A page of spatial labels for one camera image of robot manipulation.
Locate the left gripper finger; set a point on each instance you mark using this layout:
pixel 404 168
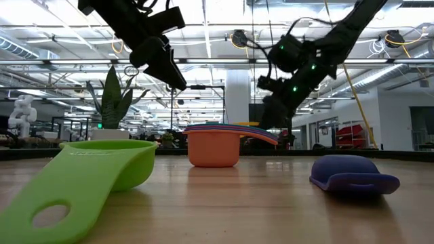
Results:
pixel 167 72

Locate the yellow measuring cup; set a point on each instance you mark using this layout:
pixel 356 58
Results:
pixel 247 124

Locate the orange measuring cup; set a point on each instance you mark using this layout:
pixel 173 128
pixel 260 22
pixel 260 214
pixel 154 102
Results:
pixel 217 129

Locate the red measuring cup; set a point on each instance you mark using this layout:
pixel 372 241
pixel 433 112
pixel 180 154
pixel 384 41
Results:
pixel 212 150

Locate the dark blue measuring cup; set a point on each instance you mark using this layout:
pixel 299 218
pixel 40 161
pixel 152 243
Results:
pixel 346 169

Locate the green measuring cup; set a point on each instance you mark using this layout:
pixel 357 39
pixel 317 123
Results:
pixel 84 176

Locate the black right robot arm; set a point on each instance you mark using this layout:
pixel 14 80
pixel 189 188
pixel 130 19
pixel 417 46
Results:
pixel 342 34

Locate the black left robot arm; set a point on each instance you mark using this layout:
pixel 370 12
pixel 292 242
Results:
pixel 112 13

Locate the white pillar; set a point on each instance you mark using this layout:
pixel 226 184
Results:
pixel 237 98

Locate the green snake plant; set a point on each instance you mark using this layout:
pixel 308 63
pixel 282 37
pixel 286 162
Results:
pixel 112 101

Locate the small background plant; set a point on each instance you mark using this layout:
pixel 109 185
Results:
pixel 167 137

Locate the red bin shelf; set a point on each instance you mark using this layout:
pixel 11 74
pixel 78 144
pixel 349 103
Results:
pixel 349 130

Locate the white plant pot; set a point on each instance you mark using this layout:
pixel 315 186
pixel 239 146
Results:
pixel 110 134

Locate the black background rig frame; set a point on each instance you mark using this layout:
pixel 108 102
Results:
pixel 198 87

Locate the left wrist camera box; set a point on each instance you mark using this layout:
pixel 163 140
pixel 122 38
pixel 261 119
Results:
pixel 167 20

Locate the black table frame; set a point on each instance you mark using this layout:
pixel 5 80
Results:
pixel 339 152

